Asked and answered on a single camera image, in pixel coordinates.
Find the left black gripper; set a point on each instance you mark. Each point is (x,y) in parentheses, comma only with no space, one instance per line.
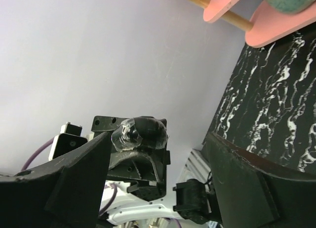
(139,153)

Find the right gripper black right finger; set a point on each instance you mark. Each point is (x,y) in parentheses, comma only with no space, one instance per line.
(253,192)

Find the black marble pattern mat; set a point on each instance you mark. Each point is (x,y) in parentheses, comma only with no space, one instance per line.
(269,105)

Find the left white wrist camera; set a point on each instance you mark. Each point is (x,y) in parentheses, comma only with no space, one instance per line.
(68,140)

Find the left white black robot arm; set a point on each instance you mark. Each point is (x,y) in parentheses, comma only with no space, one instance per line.
(193,199)

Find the pink three-tier shelf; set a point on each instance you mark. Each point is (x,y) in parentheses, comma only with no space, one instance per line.
(266,24)

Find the green glazed mug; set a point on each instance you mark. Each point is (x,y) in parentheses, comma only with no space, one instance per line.
(290,6)

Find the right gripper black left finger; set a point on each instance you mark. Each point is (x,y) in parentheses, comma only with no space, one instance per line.
(65,192)

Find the black earbud charging case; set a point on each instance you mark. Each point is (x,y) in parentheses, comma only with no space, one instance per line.
(142,131)

